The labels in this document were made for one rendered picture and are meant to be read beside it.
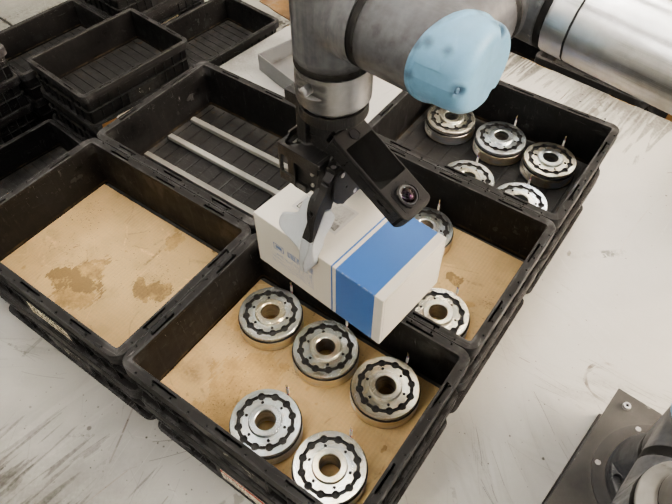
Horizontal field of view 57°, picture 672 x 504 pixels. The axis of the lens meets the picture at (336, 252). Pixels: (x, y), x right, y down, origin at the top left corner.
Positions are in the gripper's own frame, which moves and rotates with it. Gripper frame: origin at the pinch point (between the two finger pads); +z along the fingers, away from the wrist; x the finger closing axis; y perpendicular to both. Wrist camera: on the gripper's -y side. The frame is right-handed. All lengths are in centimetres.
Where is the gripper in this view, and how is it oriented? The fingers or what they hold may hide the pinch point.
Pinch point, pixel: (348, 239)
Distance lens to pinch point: 75.4
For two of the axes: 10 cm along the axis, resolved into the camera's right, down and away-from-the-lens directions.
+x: -6.5, 5.9, -4.7
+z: 0.1, 6.3, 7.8
